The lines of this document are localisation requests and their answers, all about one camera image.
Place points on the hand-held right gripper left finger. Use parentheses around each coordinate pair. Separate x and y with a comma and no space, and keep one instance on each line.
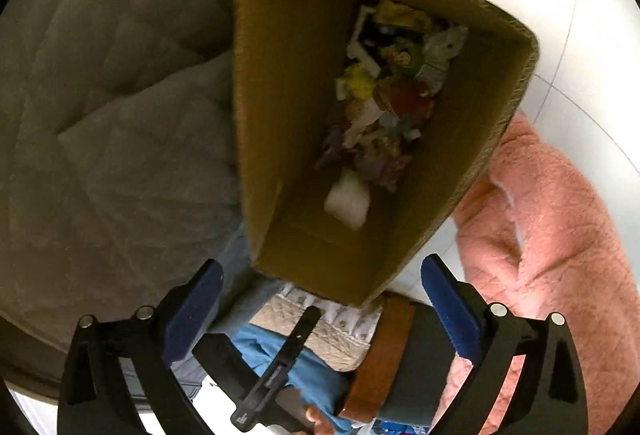
(195,310)

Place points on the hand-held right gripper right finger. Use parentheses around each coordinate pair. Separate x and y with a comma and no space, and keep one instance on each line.
(450,310)

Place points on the brown cardboard box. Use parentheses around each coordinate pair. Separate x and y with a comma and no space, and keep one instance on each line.
(290,115)

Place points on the person's left hand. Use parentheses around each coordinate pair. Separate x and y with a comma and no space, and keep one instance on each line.
(322,422)

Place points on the blue cloth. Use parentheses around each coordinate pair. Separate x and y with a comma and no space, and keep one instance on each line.
(320,375)

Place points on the beige quilted seat cushion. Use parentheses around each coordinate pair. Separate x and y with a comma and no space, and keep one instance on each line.
(330,345)

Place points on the pink fuzzy cushion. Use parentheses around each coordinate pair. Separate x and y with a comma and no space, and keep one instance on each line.
(550,265)

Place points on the pale quilted cushion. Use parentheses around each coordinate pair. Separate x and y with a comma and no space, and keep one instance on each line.
(125,115)

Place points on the toys inside box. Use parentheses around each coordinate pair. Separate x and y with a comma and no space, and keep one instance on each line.
(395,100)

